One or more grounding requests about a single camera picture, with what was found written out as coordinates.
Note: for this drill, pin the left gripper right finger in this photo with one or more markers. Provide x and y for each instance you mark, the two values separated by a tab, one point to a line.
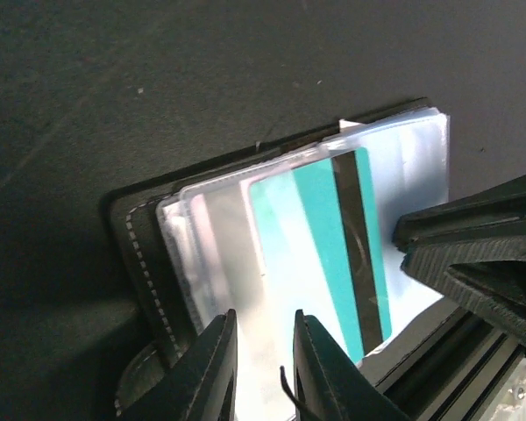
327	385

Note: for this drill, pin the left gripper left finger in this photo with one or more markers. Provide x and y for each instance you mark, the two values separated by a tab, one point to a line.
202	384

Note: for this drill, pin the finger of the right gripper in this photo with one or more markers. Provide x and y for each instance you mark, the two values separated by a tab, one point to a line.
473	251

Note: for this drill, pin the black leather card holder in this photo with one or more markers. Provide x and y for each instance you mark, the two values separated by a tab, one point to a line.
225	257

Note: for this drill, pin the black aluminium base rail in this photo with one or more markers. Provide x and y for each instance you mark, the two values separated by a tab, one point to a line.
455	372

